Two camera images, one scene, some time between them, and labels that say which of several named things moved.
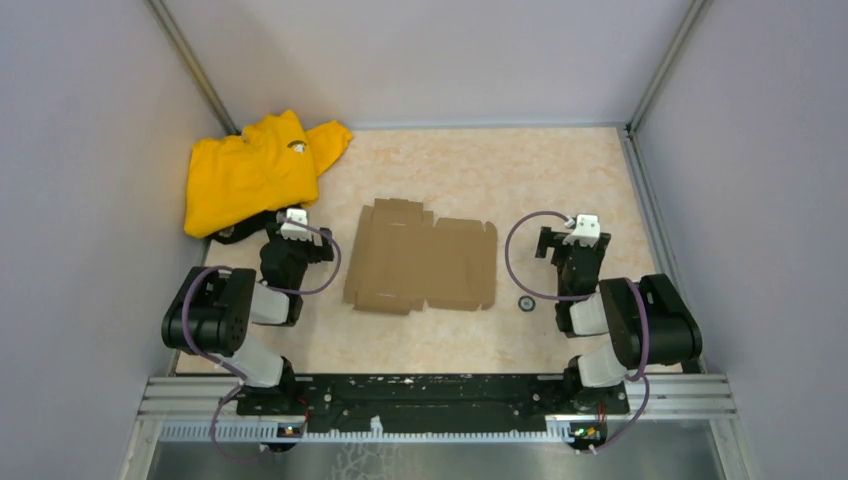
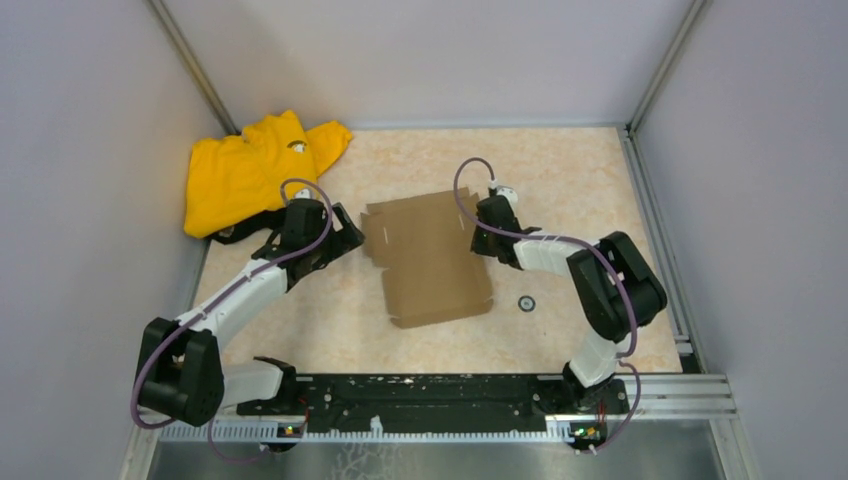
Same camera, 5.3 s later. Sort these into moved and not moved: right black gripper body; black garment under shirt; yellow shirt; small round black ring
Moved: right black gripper body
Not moved: yellow shirt; small round black ring; black garment under shirt
